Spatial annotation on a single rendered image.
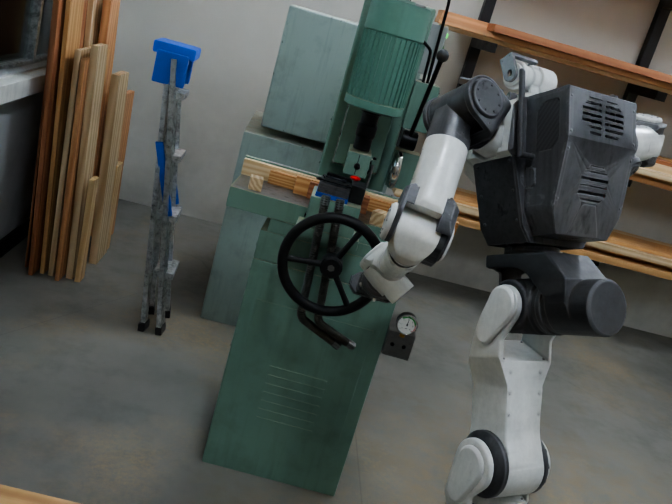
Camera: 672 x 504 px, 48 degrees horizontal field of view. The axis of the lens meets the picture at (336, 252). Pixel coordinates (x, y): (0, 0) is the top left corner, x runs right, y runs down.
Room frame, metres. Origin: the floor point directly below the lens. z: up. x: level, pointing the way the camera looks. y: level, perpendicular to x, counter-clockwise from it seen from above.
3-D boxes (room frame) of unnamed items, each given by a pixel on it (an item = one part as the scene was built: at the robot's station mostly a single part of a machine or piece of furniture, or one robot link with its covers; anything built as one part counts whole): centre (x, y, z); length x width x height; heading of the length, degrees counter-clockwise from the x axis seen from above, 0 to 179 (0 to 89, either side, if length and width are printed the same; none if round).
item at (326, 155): (2.52, 0.03, 1.16); 0.22 x 0.22 x 0.72; 2
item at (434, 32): (2.56, -0.12, 1.40); 0.10 x 0.06 x 0.16; 2
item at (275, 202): (2.12, 0.04, 0.87); 0.61 x 0.30 x 0.06; 92
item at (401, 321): (2.03, -0.25, 0.65); 0.06 x 0.04 x 0.08; 92
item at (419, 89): (2.45, -0.13, 1.22); 0.09 x 0.08 x 0.15; 2
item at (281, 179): (2.23, -0.04, 0.92); 0.59 x 0.02 x 0.04; 92
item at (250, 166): (2.25, 0.05, 0.92); 0.60 x 0.02 x 0.05; 92
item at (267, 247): (2.35, 0.02, 0.76); 0.57 x 0.45 x 0.09; 2
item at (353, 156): (2.25, 0.01, 1.03); 0.14 x 0.07 x 0.09; 2
